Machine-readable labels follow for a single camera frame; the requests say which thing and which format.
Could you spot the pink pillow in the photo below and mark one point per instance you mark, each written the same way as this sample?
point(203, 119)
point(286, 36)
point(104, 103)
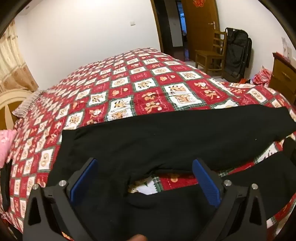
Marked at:
point(5, 143)

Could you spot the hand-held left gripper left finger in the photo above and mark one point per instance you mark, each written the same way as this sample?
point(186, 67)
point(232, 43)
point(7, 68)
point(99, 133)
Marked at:
point(83, 183)

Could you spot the cream wooden headboard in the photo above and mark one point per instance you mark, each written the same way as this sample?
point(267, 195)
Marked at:
point(9, 97)

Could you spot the red door ornament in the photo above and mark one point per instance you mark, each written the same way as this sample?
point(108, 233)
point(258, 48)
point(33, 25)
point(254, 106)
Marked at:
point(198, 3)

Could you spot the red printed bedspread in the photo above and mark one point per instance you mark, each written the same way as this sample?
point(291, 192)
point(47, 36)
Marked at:
point(143, 85)

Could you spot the wooden chair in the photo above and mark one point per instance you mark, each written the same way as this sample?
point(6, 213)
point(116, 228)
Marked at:
point(208, 55)

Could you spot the dark cloth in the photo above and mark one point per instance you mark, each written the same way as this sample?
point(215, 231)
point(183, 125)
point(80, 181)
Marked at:
point(5, 190)

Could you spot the orange object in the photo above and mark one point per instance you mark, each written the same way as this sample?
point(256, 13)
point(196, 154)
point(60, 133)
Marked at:
point(243, 80)

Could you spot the brown wooden door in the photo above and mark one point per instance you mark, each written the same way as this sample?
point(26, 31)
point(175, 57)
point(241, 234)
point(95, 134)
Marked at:
point(201, 27)

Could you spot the red checked cloth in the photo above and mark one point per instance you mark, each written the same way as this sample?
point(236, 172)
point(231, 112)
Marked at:
point(261, 77)

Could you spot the black pants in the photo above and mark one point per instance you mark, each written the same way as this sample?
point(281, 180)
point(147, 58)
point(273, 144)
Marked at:
point(150, 139)

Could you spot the striped pillow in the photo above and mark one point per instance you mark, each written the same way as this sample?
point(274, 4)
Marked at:
point(25, 106)

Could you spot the white wall paper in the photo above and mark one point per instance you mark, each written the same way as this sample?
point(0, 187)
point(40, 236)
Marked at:
point(286, 47)

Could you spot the brown door frame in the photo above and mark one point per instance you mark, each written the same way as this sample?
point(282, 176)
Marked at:
point(159, 27)

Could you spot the wooden cabinet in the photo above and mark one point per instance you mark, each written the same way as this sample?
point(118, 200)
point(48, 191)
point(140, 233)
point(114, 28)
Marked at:
point(283, 74)

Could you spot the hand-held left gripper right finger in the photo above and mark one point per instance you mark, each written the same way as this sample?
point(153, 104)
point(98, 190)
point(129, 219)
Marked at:
point(205, 183)

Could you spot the beige patterned curtain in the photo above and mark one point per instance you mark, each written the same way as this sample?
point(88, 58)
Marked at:
point(11, 60)

